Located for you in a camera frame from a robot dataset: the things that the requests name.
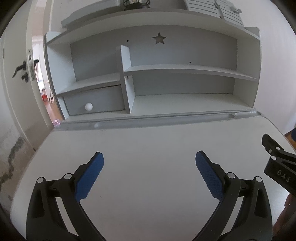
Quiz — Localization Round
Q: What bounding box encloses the black door handle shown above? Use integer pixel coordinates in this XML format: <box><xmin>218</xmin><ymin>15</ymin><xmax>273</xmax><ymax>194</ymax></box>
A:
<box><xmin>13</xmin><ymin>61</ymin><xmax>29</xmax><ymax>83</ymax></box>

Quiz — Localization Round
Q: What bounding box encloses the grey white desk hutch shelf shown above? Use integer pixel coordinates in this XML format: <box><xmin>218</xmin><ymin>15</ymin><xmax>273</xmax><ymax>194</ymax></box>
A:
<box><xmin>44</xmin><ymin>1</ymin><xmax>261</xmax><ymax>129</ymax></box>

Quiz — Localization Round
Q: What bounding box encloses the grey drawer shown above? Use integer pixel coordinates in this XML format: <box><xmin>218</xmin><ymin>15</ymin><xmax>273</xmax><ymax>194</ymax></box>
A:
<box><xmin>63</xmin><ymin>85</ymin><xmax>125</xmax><ymax>115</ymax></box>

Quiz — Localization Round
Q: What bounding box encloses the white door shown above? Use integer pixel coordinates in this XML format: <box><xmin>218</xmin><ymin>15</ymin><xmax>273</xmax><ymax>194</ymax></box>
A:
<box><xmin>1</xmin><ymin>1</ymin><xmax>53</xmax><ymax>150</ymax></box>

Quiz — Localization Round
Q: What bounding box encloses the white round drawer knob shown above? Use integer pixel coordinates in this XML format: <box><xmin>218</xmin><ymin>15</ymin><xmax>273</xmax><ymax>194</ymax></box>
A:
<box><xmin>85</xmin><ymin>102</ymin><xmax>93</xmax><ymax>111</ymax></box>

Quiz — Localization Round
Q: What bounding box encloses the white louvered cabinet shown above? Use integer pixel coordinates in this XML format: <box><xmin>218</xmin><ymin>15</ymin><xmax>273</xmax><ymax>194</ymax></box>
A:
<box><xmin>185</xmin><ymin>0</ymin><xmax>244</xmax><ymax>27</ymax></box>

